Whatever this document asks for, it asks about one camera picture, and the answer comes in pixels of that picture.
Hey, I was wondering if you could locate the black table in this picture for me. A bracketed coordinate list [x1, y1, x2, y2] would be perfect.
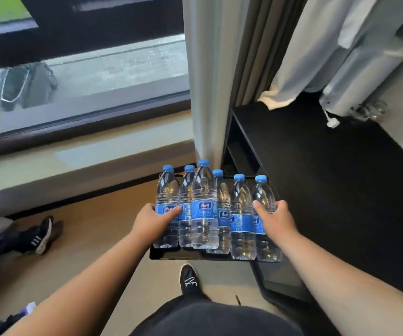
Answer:
[222, 92, 403, 336]

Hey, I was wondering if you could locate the white draped cloth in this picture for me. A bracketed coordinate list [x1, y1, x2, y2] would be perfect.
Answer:
[257, 0, 403, 112]

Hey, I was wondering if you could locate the grey tote bag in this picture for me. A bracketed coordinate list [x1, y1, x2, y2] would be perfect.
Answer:
[0, 62, 59, 112]

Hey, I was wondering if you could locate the beige window ledge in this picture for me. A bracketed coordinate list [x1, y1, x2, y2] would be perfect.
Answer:
[0, 110, 197, 221]

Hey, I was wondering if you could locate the clear water bottle blue cap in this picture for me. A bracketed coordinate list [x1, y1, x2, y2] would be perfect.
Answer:
[153, 164, 181, 250]
[252, 175, 283, 263]

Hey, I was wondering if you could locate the black tray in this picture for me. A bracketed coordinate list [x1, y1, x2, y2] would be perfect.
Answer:
[149, 173, 283, 262]

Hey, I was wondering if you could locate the dark framed window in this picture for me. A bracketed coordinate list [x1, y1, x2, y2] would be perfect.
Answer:
[0, 0, 192, 161]

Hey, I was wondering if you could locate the black glass door minifridge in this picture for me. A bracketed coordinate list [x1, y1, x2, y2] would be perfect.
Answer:
[252, 258, 315, 303]

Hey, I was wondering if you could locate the person's right forearm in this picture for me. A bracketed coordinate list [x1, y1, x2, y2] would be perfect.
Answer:
[277, 229, 403, 336]

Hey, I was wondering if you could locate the group of water bottles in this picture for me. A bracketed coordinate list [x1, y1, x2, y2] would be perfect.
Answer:
[178, 159, 257, 261]

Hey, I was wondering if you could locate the dark grey window curtain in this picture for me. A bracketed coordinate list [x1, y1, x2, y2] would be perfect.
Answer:
[235, 0, 309, 106]

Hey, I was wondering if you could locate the person's black clothing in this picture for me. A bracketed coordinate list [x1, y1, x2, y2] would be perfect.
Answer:
[131, 294, 304, 336]

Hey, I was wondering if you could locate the person's left hand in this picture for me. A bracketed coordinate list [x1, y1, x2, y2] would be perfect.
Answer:
[130, 203, 184, 249]

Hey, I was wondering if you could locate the light grey window curtain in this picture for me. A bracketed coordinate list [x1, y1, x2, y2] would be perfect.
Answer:
[182, 0, 255, 169]

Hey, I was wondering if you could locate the person's right hand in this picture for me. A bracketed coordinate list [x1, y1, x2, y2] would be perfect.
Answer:
[252, 200, 300, 246]

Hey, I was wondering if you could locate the clear drinking glass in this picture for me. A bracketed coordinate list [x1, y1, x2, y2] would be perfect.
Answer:
[366, 99, 388, 119]
[350, 105, 371, 122]

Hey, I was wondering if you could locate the person's left forearm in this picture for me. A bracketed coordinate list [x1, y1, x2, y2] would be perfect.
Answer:
[3, 232, 153, 336]

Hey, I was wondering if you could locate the white kettle power plug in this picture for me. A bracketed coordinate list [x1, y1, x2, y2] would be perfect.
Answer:
[322, 108, 341, 129]

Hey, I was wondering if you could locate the person's black left shoe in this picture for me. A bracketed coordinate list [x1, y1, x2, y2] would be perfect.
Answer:
[179, 264, 206, 298]

